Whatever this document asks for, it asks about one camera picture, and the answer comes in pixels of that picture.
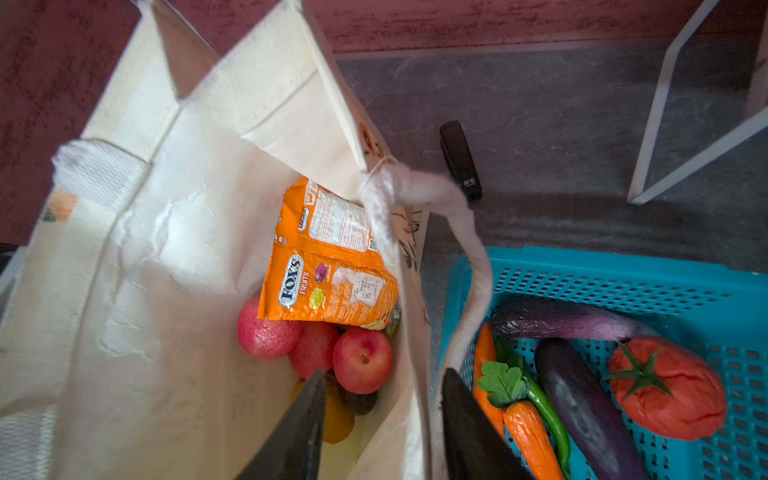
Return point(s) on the yellow lemon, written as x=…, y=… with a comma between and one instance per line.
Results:
x=339, y=420

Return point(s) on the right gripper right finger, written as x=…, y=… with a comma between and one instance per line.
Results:
x=472, y=447

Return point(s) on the white wooden shelf rack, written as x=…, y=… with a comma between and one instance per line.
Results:
x=693, y=120

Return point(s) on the red bell pepper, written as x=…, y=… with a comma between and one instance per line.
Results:
x=667, y=389

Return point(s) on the orange candy bag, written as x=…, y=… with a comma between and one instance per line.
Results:
x=325, y=265

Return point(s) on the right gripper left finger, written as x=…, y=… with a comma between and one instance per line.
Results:
x=293, y=449

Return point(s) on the small black device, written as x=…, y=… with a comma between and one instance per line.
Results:
x=458, y=157

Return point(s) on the cream canvas grocery bag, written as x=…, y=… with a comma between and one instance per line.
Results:
x=119, y=357

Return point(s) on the teal plastic basket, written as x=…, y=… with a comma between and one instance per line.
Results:
x=716, y=312

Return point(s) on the green chili pepper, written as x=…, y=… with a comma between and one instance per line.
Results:
x=506, y=353

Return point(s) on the red apple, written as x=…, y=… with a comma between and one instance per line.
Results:
x=314, y=349
x=266, y=339
x=362, y=360

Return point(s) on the light purple eggplant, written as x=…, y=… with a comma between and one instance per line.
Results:
x=533, y=317

